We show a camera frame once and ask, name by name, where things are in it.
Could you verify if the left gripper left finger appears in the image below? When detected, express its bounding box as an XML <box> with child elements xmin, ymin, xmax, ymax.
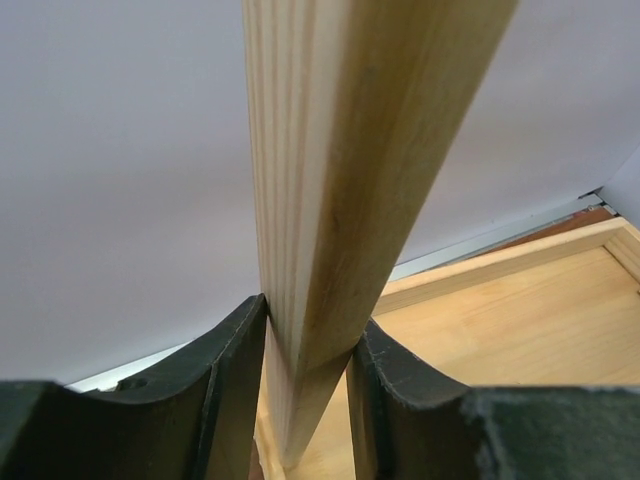
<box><xmin>1</xmin><ymin>295</ymin><xmax>266</xmax><ymax>479</ymax></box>

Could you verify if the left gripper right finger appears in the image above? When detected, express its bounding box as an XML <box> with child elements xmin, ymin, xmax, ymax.
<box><xmin>347</xmin><ymin>321</ymin><xmax>639</xmax><ymax>479</ymax></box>

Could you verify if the wooden hanger rack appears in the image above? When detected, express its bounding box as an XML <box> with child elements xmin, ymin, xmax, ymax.
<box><xmin>243</xmin><ymin>1</ymin><xmax>639</xmax><ymax>468</ymax></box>

